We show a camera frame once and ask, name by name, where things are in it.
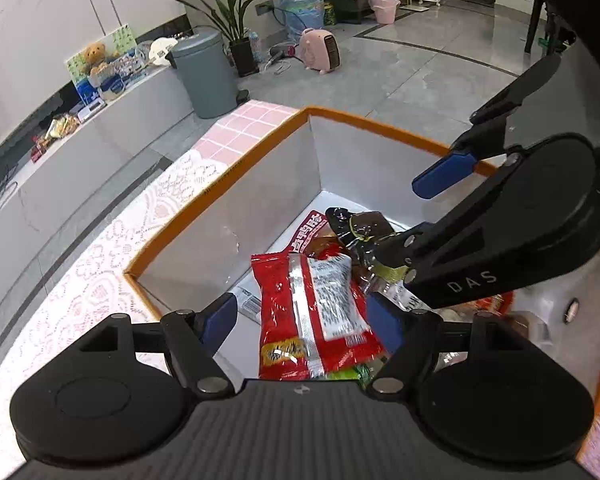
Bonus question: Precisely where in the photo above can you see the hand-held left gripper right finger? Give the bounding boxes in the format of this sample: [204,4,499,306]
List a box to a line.
[365,292,531,400]

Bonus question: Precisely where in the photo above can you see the long leaf plant black pot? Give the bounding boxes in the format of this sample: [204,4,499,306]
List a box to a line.
[165,0,274,79]

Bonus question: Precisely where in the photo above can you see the dark brown snack packet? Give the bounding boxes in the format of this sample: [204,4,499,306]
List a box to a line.
[324,206,396,266]

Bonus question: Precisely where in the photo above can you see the pink space heater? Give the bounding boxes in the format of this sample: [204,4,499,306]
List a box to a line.
[298,27,341,76]

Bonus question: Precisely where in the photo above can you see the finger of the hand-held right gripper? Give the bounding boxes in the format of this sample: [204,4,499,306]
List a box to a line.
[411,54,564,201]
[375,185,516,312]

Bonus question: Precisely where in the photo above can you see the blue box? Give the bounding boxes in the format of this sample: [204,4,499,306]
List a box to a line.
[74,77,104,106]

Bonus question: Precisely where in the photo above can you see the white jar blue lid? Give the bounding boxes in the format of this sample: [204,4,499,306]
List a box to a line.
[99,77,126,101]

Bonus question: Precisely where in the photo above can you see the large water bottle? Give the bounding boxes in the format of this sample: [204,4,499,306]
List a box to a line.
[279,0,326,44]

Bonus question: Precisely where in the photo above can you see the green snack packet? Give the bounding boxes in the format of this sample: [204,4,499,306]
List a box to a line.
[325,362,376,389]

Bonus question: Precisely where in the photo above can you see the grey marble tv console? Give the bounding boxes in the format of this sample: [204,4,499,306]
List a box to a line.
[0,64,202,332]

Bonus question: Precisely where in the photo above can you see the fries print red snack bag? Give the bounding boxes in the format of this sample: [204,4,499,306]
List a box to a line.
[250,252,388,381]

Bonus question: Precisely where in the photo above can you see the brown teddy bear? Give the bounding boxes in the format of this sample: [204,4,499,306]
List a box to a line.
[82,42,110,77]

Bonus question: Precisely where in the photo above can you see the grey trash can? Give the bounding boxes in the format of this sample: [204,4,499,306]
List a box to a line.
[169,29,251,120]

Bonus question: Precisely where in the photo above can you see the orange cardboard box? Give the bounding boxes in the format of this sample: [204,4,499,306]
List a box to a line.
[122,105,600,411]

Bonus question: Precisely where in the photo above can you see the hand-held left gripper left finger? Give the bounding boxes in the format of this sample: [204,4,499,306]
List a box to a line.
[77,292,240,400]

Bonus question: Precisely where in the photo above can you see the pink waste bin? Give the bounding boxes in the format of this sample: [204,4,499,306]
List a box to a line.
[368,0,401,26]

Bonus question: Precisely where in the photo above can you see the pink checked tablecloth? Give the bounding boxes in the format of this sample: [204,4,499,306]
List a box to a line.
[192,100,301,167]

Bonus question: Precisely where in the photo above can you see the snack packets on console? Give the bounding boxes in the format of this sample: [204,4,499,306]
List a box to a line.
[31,112,81,161]

